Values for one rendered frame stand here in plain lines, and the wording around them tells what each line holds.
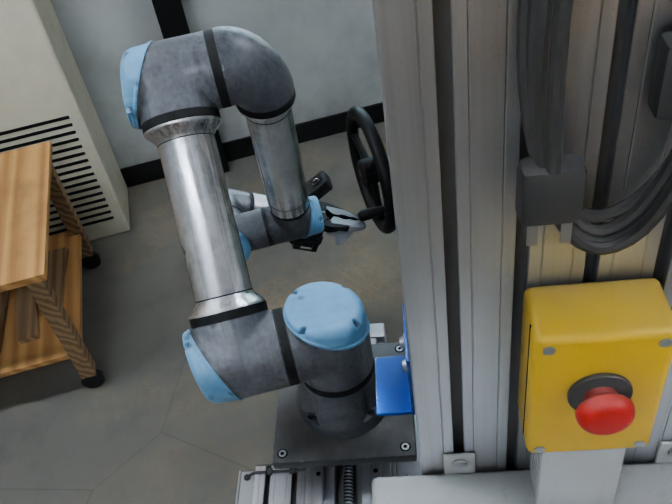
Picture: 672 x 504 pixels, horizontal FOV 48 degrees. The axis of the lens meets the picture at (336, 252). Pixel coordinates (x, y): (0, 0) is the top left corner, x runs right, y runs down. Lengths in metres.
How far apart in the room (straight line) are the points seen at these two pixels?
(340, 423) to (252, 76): 0.54
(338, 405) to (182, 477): 1.13
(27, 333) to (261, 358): 1.51
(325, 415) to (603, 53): 0.87
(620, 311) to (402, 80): 0.21
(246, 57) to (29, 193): 1.43
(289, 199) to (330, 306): 0.32
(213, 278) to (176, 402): 1.33
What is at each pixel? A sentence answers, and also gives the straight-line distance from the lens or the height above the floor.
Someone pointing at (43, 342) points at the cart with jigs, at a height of 0.18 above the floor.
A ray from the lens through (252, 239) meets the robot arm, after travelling 1.43.
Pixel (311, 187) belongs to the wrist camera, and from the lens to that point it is 1.54.
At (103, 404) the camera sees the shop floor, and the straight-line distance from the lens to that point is 2.49.
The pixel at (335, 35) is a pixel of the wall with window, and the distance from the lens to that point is 3.04.
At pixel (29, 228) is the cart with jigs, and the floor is 0.53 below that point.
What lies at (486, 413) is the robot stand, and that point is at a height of 1.32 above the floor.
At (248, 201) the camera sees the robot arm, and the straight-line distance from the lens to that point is 1.52.
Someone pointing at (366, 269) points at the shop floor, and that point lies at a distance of 2.61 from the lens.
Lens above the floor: 1.84
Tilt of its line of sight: 43 degrees down
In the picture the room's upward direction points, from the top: 10 degrees counter-clockwise
